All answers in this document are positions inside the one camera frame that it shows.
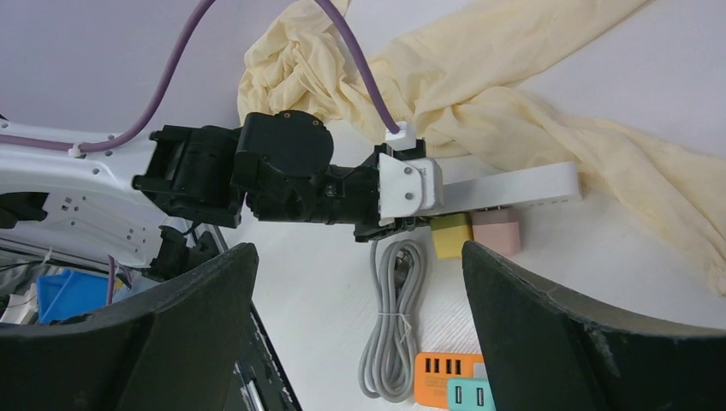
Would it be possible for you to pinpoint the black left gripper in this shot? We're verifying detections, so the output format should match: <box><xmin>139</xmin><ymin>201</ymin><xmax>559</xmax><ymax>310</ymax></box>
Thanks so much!
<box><xmin>354</xmin><ymin>139</ymin><xmax>443</xmax><ymax>243</ymax></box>

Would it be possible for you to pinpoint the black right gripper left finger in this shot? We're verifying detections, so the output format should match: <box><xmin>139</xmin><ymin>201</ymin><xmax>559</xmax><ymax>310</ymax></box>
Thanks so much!
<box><xmin>1</xmin><ymin>243</ymin><xmax>259</xmax><ymax>410</ymax></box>

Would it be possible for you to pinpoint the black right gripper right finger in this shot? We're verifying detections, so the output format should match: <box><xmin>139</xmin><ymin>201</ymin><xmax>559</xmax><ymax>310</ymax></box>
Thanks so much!
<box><xmin>462</xmin><ymin>241</ymin><xmax>725</xmax><ymax>410</ymax></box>

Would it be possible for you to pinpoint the yellow plug adapter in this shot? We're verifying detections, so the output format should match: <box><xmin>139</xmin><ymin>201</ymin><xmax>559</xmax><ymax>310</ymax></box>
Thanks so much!
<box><xmin>430</xmin><ymin>213</ymin><xmax>473</xmax><ymax>259</ymax></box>

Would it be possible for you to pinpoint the pink plug adapter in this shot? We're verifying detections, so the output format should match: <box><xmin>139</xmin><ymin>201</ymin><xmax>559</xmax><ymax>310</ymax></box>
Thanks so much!
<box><xmin>471</xmin><ymin>208</ymin><xmax>521</xmax><ymax>257</ymax></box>

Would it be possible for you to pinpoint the grey cable of white strip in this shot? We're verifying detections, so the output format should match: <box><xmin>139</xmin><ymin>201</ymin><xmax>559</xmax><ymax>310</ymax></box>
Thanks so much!
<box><xmin>358</xmin><ymin>238</ymin><xmax>427</xmax><ymax>405</ymax></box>

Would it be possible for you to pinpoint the white power strip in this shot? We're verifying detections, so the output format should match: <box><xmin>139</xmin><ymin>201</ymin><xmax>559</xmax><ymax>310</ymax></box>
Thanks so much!
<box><xmin>431</xmin><ymin>162</ymin><xmax>582</xmax><ymax>216</ymax></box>

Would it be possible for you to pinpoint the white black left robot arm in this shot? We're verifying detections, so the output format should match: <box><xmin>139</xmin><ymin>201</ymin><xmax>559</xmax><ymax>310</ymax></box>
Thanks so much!
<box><xmin>1</xmin><ymin>110</ymin><xmax>444</xmax><ymax>282</ymax></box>

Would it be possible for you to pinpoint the teal adapter on orange strip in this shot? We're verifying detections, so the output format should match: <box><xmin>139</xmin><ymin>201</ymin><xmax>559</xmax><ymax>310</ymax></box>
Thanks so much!
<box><xmin>447</xmin><ymin>378</ymin><xmax>496</xmax><ymax>411</ymax></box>

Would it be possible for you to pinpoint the orange power strip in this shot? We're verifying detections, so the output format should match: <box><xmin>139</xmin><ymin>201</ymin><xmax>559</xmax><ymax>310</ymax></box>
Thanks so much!
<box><xmin>413</xmin><ymin>352</ymin><xmax>484</xmax><ymax>409</ymax></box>

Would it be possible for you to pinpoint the blue bin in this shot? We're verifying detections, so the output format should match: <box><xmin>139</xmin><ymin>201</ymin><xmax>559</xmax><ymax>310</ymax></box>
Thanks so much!
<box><xmin>36</xmin><ymin>269</ymin><xmax>108</xmax><ymax>325</ymax></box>

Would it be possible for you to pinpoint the cream yellow cloth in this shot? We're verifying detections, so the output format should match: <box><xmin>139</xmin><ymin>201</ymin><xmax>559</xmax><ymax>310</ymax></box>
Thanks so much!
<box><xmin>237</xmin><ymin>1</ymin><xmax>725</xmax><ymax>293</ymax></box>

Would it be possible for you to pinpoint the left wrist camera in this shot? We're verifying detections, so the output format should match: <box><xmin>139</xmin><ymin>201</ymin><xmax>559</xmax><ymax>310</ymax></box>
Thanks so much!
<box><xmin>378</xmin><ymin>122</ymin><xmax>444</xmax><ymax>224</ymax></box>

